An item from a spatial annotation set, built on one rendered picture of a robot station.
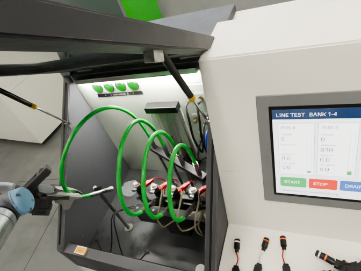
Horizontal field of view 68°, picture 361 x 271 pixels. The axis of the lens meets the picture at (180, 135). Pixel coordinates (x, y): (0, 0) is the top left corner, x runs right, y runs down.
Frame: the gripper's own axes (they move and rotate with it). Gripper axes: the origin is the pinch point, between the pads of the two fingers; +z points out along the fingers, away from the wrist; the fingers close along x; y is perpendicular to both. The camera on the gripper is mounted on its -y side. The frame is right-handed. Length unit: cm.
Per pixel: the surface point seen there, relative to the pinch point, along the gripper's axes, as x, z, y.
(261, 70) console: 45, 23, -54
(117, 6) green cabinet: -237, 49, -122
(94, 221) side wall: -23.9, 16.5, 24.9
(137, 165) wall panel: -40, 37, 0
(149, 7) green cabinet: -264, 94, -143
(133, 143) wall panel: -31.0, 27.7, -14.5
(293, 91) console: 49, 30, -52
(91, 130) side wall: -33.2, 6.5, -16.6
